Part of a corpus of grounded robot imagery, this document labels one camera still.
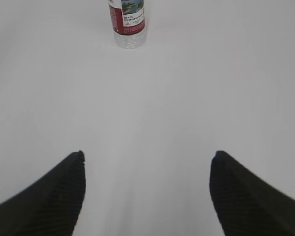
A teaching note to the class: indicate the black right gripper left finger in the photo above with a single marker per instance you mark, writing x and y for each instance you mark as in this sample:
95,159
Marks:
51,205

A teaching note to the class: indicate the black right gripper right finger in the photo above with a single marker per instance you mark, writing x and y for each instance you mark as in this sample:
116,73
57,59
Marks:
245,204

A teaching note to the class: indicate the clear plastic water bottle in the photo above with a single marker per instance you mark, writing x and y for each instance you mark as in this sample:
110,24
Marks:
128,22

